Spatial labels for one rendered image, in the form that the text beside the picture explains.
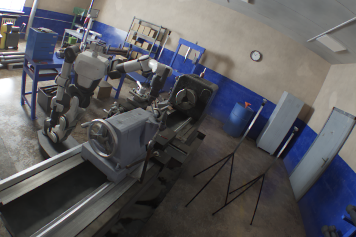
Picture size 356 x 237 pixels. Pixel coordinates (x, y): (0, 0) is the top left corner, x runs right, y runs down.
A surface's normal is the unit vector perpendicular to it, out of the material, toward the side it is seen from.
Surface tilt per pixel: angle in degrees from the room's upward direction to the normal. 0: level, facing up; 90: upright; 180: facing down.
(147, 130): 78
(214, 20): 90
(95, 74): 92
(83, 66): 92
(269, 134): 90
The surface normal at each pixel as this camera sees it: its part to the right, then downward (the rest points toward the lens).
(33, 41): -0.35, 0.17
